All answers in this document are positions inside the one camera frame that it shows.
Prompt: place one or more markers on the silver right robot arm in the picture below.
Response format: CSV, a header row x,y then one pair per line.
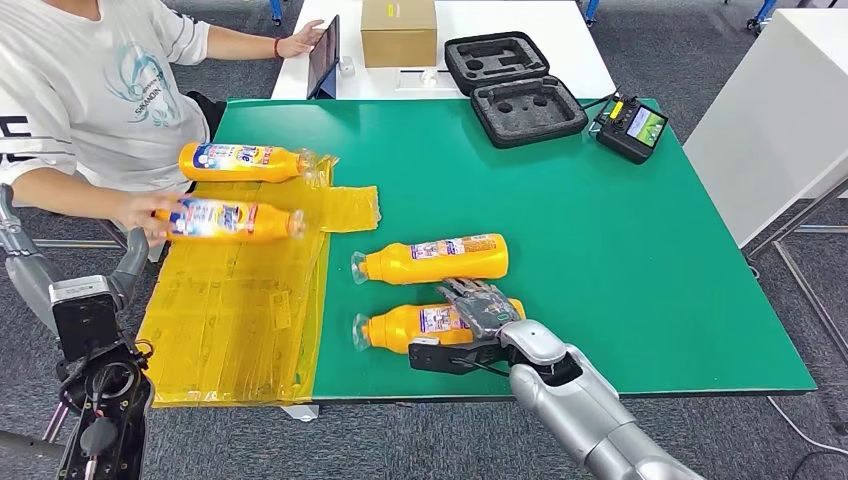
x,y
583,417

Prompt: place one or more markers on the blue metal leg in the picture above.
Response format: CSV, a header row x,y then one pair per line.
x,y
276,10
591,10
763,13

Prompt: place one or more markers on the white side table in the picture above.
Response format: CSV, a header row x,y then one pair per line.
x,y
772,112

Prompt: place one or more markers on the person's left hand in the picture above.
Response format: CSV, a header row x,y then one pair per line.
x,y
299,41

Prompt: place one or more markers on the person's left forearm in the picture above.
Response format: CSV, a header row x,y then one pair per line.
x,y
242,45

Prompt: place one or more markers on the black tablet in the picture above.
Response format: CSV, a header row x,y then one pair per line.
x,y
323,56

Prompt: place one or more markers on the black remote controller with screen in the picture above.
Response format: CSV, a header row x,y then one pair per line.
x,y
628,136

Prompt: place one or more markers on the person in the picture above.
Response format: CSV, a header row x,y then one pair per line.
x,y
99,86

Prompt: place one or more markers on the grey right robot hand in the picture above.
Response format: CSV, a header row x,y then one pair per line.
x,y
484,311

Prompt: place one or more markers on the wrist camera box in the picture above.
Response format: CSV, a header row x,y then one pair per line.
x,y
86,324
444,358

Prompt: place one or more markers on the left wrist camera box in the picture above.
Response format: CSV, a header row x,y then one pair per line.
x,y
86,324

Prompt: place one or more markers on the yellow taped cardboard sheet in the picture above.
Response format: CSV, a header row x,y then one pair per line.
x,y
238,311

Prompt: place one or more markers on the small white charger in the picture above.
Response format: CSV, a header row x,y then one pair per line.
x,y
346,65

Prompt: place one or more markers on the black foam-lined case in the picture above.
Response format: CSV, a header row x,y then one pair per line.
x,y
523,112

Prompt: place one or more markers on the clear plastic holder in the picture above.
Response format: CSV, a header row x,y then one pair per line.
x,y
422,81

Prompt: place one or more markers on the orange detergent bottle clear cap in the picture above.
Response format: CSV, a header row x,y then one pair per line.
x,y
397,265
397,328
265,225
278,169

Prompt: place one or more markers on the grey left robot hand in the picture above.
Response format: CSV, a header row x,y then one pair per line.
x,y
33,291

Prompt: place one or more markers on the brown cardboard box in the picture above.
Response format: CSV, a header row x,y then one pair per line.
x,y
399,36

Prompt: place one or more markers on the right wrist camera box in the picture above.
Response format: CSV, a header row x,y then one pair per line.
x,y
444,358

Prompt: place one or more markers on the person's right forearm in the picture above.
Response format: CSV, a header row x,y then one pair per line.
x,y
66,195

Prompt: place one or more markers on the green table mat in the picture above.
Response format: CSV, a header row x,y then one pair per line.
x,y
596,265

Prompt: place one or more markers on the white table foot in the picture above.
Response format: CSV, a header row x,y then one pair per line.
x,y
300,413

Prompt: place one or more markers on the person's right hand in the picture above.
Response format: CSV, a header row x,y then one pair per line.
x,y
142,215

